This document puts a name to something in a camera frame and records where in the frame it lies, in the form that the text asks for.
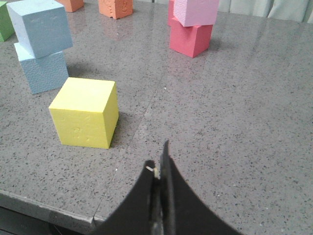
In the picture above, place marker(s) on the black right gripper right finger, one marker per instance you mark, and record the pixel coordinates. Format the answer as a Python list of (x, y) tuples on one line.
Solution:
[(183, 212)]

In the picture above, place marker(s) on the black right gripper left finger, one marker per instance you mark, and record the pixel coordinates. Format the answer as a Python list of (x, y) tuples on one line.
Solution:
[(140, 212)]

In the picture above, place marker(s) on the light blue foam cube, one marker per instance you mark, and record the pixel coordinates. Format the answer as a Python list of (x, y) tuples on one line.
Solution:
[(45, 73), (41, 26)]

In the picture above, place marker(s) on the yellow foam cube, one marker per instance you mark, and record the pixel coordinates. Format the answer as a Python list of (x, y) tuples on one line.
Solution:
[(85, 112)]

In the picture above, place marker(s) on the red foam cube front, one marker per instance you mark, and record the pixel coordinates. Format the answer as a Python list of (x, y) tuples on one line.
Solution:
[(190, 41)]

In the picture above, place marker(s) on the red foam cube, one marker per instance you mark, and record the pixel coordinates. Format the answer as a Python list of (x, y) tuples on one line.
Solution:
[(170, 11), (190, 41)]

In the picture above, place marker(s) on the pink foam cube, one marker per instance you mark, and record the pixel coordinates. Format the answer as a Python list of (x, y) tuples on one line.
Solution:
[(196, 12)]

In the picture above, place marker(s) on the orange foam cube dented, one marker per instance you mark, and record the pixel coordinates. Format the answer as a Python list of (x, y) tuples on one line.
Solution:
[(115, 9)]

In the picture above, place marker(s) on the red foam cube rear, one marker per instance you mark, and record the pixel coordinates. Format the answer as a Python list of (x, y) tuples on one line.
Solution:
[(170, 11)]

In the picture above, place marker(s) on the orange foam cube left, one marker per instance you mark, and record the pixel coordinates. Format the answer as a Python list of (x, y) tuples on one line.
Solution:
[(71, 5)]

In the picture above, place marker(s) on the green foam cube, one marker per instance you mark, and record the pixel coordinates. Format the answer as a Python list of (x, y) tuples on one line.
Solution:
[(6, 27)]

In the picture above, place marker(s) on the grey curtain backdrop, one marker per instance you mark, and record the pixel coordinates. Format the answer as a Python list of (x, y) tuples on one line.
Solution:
[(293, 10)]

